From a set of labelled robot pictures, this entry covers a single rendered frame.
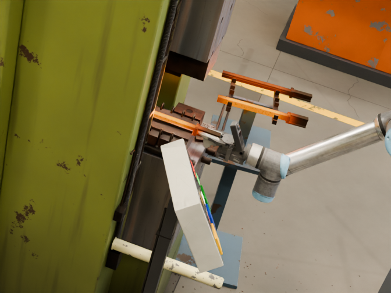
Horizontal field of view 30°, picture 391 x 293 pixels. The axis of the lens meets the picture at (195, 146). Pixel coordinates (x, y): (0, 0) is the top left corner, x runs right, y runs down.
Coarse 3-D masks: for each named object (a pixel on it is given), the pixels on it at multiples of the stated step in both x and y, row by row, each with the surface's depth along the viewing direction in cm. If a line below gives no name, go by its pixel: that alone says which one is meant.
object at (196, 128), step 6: (156, 114) 288; (162, 114) 289; (168, 120) 287; (174, 120) 287; (180, 120) 288; (186, 126) 286; (192, 126) 287; (198, 126) 287; (204, 132) 286; (210, 132) 286; (216, 132) 287
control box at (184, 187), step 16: (176, 144) 239; (176, 160) 232; (176, 176) 226; (192, 176) 224; (176, 192) 220; (192, 192) 218; (176, 208) 214; (192, 208) 214; (192, 224) 218; (208, 224) 219; (192, 240) 221; (208, 240) 223; (208, 256) 226
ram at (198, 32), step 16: (192, 0) 244; (208, 0) 243; (224, 0) 241; (192, 16) 247; (208, 16) 245; (224, 16) 255; (176, 32) 251; (192, 32) 249; (208, 32) 248; (224, 32) 272; (176, 48) 254; (192, 48) 252; (208, 48) 251
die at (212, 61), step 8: (216, 48) 267; (168, 56) 262; (176, 56) 261; (184, 56) 260; (216, 56) 275; (168, 64) 263; (176, 64) 262; (184, 64) 262; (192, 64) 261; (200, 64) 260; (208, 64) 259; (184, 72) 263; (192, 72) 262; (200, 72) 261; (208, 72) 268
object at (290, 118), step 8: (224, 96) 321; (232, 104) 319; (240, 104) 319; (248, 104) 320; (256, 112) 320; (264, 112) 319; (272, 112) 319; (280, 112) 321; (288, 112) 321; (288, 120) 319; (296, 120) 321; (304, 120) 320
